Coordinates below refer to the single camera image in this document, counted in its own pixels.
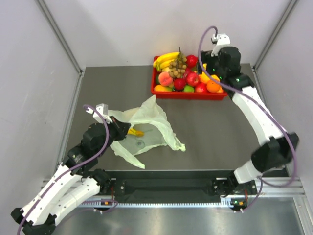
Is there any dark green avocado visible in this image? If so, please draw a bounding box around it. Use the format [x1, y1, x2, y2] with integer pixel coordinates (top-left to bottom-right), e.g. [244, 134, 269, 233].
[155, 74, 160, 85]

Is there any green fruit front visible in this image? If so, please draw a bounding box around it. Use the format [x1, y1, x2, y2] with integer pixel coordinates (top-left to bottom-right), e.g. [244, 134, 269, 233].
[183, 85, 195, 93]

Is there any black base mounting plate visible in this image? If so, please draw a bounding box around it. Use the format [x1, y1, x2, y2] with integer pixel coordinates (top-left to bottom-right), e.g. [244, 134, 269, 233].
[100, 170, 257, 203]

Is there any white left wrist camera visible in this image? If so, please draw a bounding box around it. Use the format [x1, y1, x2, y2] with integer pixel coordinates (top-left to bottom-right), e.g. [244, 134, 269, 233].
[93, 103, 112, 124]

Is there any red apple front right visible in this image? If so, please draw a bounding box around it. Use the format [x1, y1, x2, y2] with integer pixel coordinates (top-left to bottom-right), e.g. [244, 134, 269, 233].
[194, 83, 208, 93]

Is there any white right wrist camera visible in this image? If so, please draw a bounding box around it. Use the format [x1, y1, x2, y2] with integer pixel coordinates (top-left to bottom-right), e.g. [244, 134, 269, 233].
[211, 34, 231, 57]

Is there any red apple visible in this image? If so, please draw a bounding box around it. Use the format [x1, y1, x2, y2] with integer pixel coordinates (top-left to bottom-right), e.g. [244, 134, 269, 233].
[185, 72, 200, 87]
[186, 54, 198, 68]
[194, 83, 208, 93]

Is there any red apple centre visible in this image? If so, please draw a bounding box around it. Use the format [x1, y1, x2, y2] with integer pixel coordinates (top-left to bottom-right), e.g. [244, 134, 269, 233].
[185, 72, 200, 87]

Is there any pale green plastic bag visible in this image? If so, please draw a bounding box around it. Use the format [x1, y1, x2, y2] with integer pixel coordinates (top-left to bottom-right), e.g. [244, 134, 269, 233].
[108, 95, 186, 169]

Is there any slotted cable duct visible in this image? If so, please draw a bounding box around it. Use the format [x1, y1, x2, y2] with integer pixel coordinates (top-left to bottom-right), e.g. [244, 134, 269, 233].
[79, 198, 246, 208]

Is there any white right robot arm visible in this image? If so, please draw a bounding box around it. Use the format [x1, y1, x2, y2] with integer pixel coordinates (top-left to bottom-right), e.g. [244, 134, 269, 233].
[198, 46, 299, 194]

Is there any yellow mango front left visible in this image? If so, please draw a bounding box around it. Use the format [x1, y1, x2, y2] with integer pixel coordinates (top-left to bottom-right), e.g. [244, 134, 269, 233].
[154, 85, 173, 93]

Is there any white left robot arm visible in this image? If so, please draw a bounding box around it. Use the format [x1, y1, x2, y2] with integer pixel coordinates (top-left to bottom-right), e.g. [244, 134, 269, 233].
[11, 117, 131, 235]

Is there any brown longan cluster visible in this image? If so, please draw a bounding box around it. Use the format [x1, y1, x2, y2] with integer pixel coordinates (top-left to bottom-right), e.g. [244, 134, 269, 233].
[168, 47, 187, 79]

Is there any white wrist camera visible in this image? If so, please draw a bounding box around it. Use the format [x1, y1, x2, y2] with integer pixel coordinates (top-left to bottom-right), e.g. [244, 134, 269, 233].
[211, 34, 231, 57]
[93, 103, 112, 124]

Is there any red plastic fruit tray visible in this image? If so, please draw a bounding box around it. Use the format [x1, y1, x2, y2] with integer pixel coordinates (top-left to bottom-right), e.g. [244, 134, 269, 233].
[151, 56, 226, 100]

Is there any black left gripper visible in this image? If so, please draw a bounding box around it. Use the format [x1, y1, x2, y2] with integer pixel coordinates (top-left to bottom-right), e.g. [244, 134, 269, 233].
[97, 115, 131, 157]

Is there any small yellow banana bunch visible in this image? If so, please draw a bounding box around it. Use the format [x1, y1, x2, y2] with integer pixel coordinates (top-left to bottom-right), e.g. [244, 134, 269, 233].
[128, 128, 144, 137]

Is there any red apple on top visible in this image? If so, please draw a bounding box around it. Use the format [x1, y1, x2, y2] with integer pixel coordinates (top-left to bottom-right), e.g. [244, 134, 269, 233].
[186, 54, 198, 68]

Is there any yellow pear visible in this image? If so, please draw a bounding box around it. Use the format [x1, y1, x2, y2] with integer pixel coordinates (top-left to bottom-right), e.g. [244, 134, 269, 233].
[199, 72, 220, 84]

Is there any orange fruit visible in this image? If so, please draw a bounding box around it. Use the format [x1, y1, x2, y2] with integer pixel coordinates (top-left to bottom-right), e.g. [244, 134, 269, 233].
[206, 80, 221, 93]

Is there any pink peach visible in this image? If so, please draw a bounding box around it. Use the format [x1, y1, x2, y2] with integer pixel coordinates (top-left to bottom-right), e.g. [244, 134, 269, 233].
[158, 72, 173, 87]

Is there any dark red fruit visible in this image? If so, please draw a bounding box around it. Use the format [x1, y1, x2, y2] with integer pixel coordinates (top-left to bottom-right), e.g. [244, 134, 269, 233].
[174, 78, 186, 91]

